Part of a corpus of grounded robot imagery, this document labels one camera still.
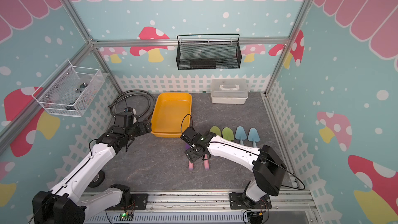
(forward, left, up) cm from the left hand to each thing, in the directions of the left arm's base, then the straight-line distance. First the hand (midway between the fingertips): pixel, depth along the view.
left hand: (144, 127), depth 83 cm
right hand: (-10, -28, -7) cm, 30 cm away
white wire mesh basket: (+10, +36, +17) cm, 41 cm away
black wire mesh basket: (+43, -34, +19) cm, 58 cm away
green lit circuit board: (-38, +4, -18) cm, 43 cm away
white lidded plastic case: (+33, -49, -4) cm, 59 cm away
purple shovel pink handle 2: (-14, -33, -14) cm, 39 cm away
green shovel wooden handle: (+9, -40, -16) cm, 44 cm away
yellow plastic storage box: (+20, -9, -14) cm, 26 cm away
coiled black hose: (+19, +6, -14) cm, 25 cm away
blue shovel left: (+6, -55, -16) cm, 58 cm away
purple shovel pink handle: (-15, -25, -13) cm, 32 cm away
